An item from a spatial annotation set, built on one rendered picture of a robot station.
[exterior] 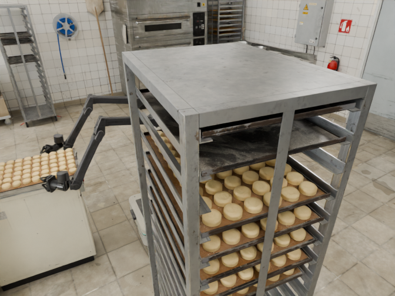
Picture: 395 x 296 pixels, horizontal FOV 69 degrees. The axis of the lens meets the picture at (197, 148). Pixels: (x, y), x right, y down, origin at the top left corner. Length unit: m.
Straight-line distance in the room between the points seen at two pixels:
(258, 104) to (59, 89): 5.70
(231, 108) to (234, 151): 0.17
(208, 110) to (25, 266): 2.28
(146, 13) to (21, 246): 3.99
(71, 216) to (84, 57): 4.18
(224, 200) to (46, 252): 1.96
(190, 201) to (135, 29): 4.71
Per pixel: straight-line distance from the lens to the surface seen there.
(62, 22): 5.86
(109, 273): 2.64
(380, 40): 5.05
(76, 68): 6.11
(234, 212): 0.76
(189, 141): 0.54
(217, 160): 0.66
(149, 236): 1.52
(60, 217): 2.37
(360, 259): 2.94
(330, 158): 0.88
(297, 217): 0.94
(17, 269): 2.67
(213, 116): 0.53
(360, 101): 0.79
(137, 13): 5.23
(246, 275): 0.98
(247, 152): 0.69
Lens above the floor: 2.02
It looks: 29 degrees down
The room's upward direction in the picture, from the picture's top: 1 degrees counter-clockwise
